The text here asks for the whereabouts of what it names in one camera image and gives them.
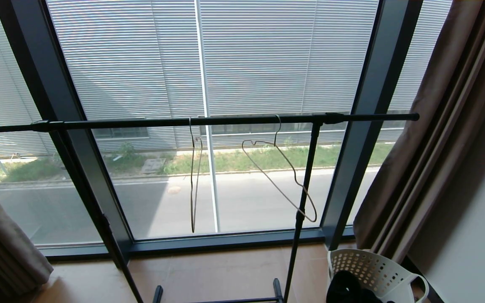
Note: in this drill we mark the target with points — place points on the heap of clothes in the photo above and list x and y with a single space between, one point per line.
345 290

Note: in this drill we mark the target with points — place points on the window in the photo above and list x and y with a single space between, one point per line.
267 63

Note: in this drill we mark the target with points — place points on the pink clothes hanger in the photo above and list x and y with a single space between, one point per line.
191 185
275 142

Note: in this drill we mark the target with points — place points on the black clothes rack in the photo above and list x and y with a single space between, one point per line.
183 122

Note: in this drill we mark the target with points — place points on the white laundry basket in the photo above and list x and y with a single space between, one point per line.
369 269

